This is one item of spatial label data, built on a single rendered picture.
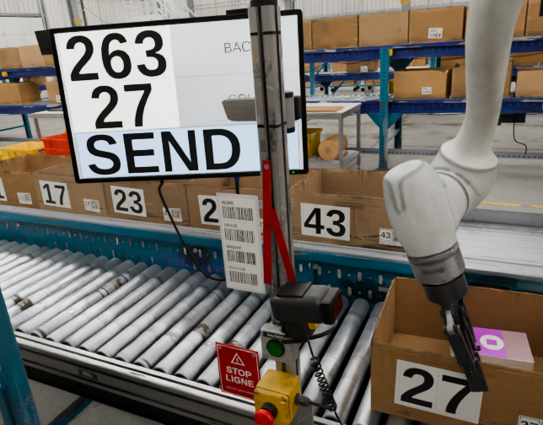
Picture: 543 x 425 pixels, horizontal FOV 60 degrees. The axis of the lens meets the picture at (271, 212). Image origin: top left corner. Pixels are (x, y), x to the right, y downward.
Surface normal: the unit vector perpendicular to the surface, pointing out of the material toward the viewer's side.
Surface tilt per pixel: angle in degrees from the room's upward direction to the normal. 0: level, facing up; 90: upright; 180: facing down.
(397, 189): 79
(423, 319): 89
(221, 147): 86
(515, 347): 0
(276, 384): 0
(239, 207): 90
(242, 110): 90
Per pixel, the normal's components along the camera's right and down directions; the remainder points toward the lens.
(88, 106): -0.09, 0.28
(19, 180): -0.40, 0.34
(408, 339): -0.07, -0.94
